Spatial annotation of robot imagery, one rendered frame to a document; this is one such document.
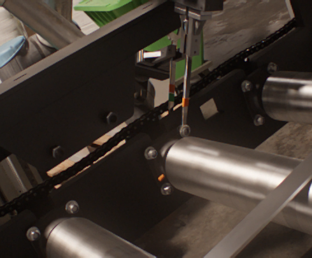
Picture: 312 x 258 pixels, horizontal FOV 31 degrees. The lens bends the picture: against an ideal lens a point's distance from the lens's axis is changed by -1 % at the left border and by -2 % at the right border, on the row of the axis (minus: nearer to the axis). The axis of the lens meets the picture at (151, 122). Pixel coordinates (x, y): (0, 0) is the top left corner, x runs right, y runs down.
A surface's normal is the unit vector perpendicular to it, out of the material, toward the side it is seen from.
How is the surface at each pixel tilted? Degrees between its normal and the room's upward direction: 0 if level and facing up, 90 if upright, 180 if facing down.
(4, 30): 94
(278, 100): 70
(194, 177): 65
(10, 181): 90
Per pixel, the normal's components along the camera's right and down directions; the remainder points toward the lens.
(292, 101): -0.84, 0.18
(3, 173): 0.66, 0.02
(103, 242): -0.26, -0.92
